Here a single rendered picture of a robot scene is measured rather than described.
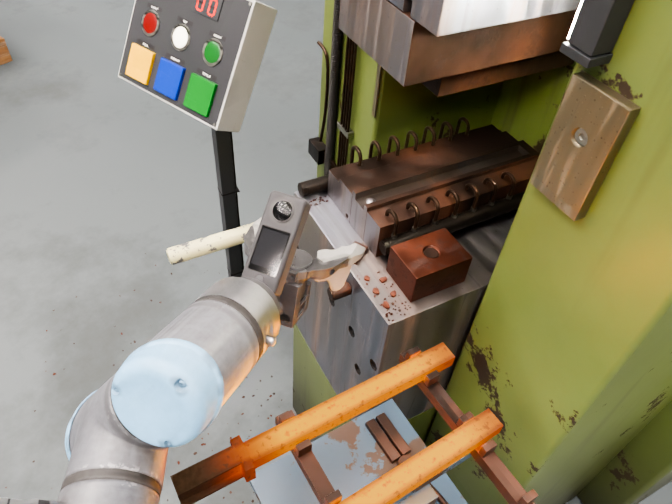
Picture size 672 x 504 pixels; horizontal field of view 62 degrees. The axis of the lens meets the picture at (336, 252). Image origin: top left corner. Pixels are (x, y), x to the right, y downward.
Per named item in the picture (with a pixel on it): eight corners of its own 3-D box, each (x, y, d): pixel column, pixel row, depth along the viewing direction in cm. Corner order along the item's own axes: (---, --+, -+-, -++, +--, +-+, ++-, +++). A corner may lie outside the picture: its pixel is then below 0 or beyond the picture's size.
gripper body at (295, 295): (259, 287, 75) (212, 335, 65) (266, 231, 71) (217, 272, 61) (311, 306, 73) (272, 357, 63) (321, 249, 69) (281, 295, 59)
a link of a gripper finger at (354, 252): (357, 277, 79) (301, 289, 73) (365, 240, 76) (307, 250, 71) (370, 288, 76) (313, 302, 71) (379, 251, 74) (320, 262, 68)
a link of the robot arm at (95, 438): (40, 496, 54) (97, 450, 48) (72, 389, 62) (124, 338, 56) (131, 514, 59) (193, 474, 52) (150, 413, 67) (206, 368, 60)
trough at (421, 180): (366, 213, 103) (367, 207, 102) (352, 196, 106) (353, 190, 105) (537, 159, 118) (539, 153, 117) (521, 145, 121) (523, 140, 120)
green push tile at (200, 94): (205, 117, 123) (215, 84, 120) (181, 105, 125) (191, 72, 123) (211, 118, 124) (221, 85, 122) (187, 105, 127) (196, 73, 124)
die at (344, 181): (375, 257, 105) (380, 224, 99) (327, 194, 117) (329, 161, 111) (542, 198, 120) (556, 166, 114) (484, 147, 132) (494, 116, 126)
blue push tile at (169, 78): (174, 101, 126) (183, 68, 124) (152, 89, 129) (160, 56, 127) (180, 101, 128) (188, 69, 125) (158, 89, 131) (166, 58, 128)
